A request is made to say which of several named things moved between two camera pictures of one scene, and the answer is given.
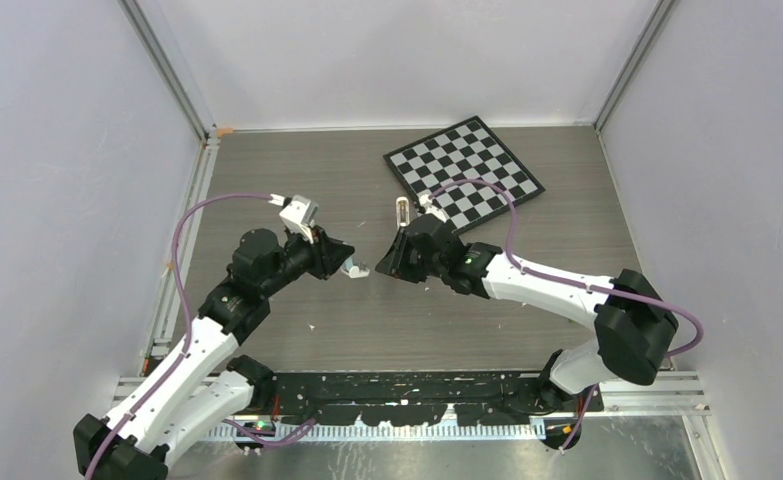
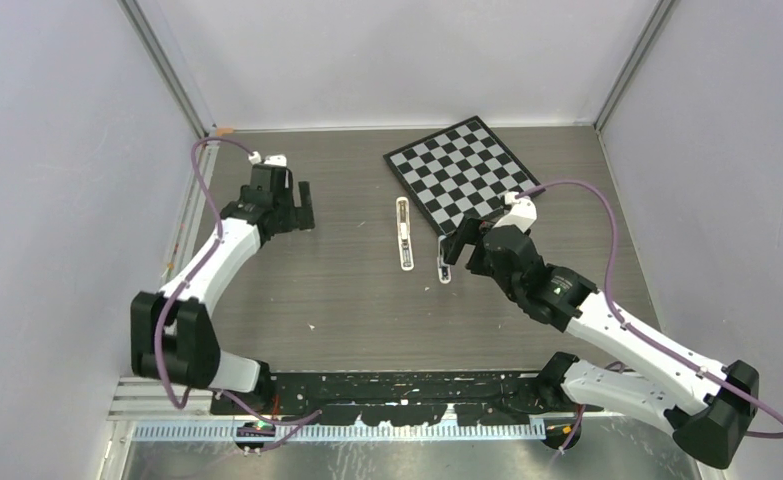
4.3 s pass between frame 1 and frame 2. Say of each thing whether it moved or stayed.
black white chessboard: stayed
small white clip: moved
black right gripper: moved
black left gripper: moved
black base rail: stayed
